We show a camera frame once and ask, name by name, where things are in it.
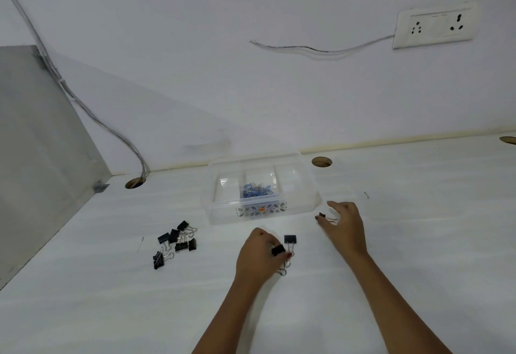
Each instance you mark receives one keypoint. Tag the person's right thumb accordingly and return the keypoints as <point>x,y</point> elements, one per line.
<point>325,225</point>

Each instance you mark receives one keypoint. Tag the black binder clip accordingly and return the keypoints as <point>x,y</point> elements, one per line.
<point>278,250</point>
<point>290,239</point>
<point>322,215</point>

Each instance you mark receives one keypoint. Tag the white wall socket plate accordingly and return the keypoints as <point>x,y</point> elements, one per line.
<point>435,25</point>

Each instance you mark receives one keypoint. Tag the person's right forearm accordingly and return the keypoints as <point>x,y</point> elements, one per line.
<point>399,305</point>

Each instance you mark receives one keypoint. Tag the pile of black binder clips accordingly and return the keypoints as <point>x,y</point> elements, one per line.
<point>175,243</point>

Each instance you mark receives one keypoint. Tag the heap of blue paper clips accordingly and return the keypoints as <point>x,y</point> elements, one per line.
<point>257,190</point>

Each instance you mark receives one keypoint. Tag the person's left hand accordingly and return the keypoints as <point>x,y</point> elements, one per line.
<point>254,259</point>

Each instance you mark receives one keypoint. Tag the person's left forearm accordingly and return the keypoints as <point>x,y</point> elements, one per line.
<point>234,317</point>

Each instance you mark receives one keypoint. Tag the person's right hand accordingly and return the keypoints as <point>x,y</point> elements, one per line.
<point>350,231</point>

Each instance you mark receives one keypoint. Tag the clear plastic compartment box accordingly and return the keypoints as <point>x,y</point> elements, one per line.
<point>262,204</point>

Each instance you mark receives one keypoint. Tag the person's left fingers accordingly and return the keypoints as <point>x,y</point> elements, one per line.
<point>271,241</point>

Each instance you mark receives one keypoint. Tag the grey partition panel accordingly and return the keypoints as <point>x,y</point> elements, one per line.
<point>40,156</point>

